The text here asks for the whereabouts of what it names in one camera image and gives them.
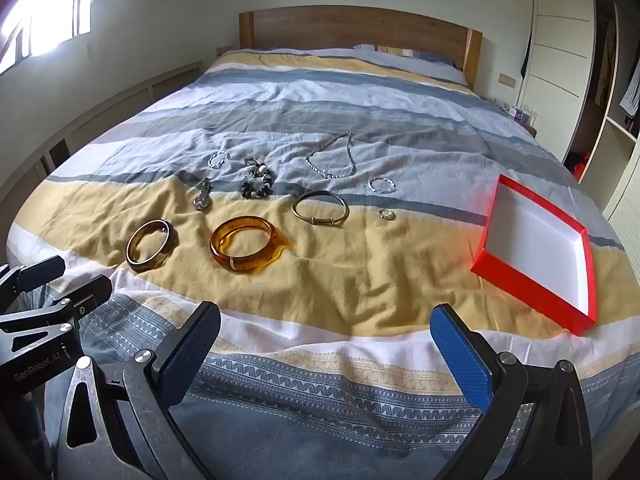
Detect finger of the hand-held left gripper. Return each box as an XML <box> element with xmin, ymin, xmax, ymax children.
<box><xmin>0</xmin><ymin>275</ymin><xmax>114</xmax><ymax>337</ymax></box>
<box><xmin>0</xmin><ymin>255</ymin><xmax>67</xmax><ymax>307</ymax></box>

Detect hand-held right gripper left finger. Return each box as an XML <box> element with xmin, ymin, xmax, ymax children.
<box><xmin>50</xmin><ymin>301</ymin><xmax>222</xmax><ymax>480</ymax></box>

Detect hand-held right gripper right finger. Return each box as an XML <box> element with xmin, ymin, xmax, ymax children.
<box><xmin>430</xmin><ymin>304</ymin><xmax>594</xmax><ymax>480</ymax></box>

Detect amber translucent bangle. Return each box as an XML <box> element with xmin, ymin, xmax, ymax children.
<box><xmin>209</xmin><ymin>215</ymin><xmax>290</xmax><ymax>276</ymax></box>

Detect dark metal-rimmed bangle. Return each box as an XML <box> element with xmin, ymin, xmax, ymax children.
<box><xmin>125</xmin><ymin>219</ymin><xmax>179</xmax><ymax>272</ymax></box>

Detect red cardboard box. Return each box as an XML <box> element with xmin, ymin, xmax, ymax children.
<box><xmin>470</xmin><ymin>174</ymin><xmax>598</xmax><ymax>336</ymax></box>

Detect silver wristwatch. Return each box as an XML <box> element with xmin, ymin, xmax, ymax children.
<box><xmin>192</xmin><ymin>177</ymin><xmax>214</xmax><ymax>212</ymax></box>

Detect thin gold bangle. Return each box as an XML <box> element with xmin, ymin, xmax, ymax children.
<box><xmin>291</xmin><ymin>190</ymin><xmax>349</xmax><ymax>227</ymax></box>

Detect dark beaded bracelet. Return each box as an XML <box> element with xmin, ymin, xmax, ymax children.
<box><xmin>241</xmin><ymin>161</ymin><xmax>276</xmax><ymax>200</ymax></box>

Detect wooden nightstand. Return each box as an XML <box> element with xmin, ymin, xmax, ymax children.
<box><xmin>494</xmin><ymin>104</ymin><xmax>539</xmax><ymax>139</ymax></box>

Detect window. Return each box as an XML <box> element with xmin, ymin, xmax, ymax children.
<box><xmin>0</xmin><ymin>0</ymin><xmax>122</xmax><ymax>77</ymax></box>

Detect wooden bed with striped duvet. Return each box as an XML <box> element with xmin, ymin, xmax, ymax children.
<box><xmin>10</xmin><ymin>47</ymin><xmax>640</xmax><ymax>480</ymax></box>

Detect grey pillow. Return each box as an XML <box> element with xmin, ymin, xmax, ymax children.
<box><xmin>352</xmin><ymin>43</ymin><xmax>469</xmax><ymax>86</ymax></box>

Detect white wardrobe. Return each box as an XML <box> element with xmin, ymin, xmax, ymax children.
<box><xmin>515</xmin><ymin>0</ymin><xmax>640</xmax><ymax>261</ymax></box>

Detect hanging clothes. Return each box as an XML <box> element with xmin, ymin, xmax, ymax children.
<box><xmin>594</xmin><ymin>15</ymin><xmax>640</xmax><ymax>128</ymax></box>

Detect wooden headboard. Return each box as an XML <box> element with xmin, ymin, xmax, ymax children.
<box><xmin>238</xmin><ymin>5</ymin><xmax>484</xmax><ymax>89</ymax></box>

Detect low beige wall cabinet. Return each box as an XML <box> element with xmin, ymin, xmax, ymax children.
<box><xmin>0</xmin><ymin>60</ymin><xmax>204</xmax><ymax>196</ymax></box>

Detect silver chain necklace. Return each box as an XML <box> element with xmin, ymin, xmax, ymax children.
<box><xmin>305</xmin><ymin>131</ymin><xmax>358</xmax><ymax>180</ymax></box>

